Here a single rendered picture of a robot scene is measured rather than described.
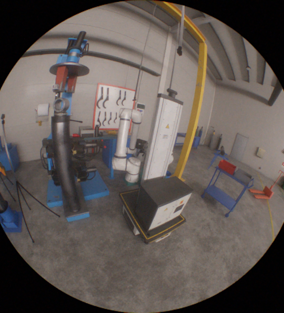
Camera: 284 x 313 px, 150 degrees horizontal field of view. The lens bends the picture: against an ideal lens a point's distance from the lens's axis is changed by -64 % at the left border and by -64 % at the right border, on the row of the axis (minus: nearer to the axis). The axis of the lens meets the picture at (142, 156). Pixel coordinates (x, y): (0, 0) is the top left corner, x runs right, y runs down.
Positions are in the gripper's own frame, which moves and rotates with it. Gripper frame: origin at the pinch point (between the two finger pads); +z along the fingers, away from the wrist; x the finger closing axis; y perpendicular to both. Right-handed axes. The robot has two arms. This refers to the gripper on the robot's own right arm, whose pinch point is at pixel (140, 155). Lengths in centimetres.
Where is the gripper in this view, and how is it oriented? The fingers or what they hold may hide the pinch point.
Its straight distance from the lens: 203.8
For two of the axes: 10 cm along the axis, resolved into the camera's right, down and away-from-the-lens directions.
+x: 7.5, -0.2, 6.6
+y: 4.6, 7.3, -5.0
